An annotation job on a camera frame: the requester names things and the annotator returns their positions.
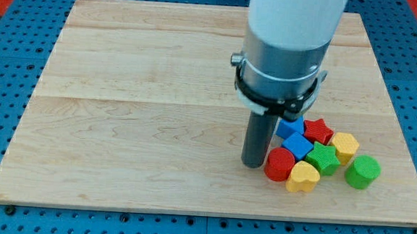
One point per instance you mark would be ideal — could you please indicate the yellow heart block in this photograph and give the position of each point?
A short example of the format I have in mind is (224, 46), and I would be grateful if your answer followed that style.
(304, 177)

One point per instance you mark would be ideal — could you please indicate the green cylinder block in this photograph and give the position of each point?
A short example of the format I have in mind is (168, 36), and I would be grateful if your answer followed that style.
(362, 172)

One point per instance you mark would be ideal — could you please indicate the yellow hexagon block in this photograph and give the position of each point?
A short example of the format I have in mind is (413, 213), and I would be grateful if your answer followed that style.
(346, 146)

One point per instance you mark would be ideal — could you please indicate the green star block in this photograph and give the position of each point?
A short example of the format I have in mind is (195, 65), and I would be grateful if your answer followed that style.
(323, 158)

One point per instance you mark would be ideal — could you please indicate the blue block behind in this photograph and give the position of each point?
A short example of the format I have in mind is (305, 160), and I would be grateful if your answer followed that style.
(286, 128)

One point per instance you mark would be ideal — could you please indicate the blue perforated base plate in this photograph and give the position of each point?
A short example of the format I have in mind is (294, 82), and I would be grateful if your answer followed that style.
(28, 31)

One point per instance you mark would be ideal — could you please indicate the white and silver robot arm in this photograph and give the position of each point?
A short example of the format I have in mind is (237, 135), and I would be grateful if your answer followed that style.
(278, 71)

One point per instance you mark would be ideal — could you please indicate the blue cube block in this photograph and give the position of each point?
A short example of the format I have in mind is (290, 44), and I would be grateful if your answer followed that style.
(298, 145)

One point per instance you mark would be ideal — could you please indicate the wooden board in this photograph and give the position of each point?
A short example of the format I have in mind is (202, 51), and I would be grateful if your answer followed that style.
(136, 111)

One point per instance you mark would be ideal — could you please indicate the red star block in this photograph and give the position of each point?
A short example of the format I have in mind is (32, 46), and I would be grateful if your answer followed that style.
(317, 131)

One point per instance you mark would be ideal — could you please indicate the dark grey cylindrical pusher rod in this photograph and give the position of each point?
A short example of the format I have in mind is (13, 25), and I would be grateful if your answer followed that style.
(258, 135)

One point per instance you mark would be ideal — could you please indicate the red cylinder block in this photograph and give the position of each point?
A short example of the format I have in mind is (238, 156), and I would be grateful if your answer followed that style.
(279, 164)

